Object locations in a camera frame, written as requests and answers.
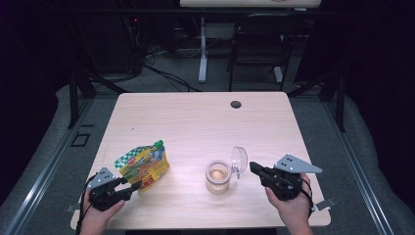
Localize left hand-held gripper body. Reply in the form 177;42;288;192
86;166;126;212

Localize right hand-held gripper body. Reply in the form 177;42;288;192
260;154;323;202

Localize yellow seasoning pouch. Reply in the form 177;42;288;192
114;140;170;193

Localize clear jar with hinged lid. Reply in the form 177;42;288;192
205;146;249;196

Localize person's left hand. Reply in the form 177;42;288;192
78;192;126;234

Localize person's right hand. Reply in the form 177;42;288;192
264;172;315;229

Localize black metal stand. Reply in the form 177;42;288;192
68;70;128;129
287;70;346;133

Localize black folding chair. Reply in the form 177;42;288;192
227;13;306;92

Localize white desk with metal legs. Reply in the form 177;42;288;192
179;0;322;84

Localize left hand-held gripper black cable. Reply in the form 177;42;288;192
75;174;99;235

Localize hand-held gripper black cable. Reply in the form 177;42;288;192
75;174;99;235
300;177;316;218

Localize right hand-held gripper black cable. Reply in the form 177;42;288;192
300;177;316;218

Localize metal floor rail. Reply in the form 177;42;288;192
321;97;395;235
0;97;96;235

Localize black floor cables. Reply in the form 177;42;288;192
143;63;204;93

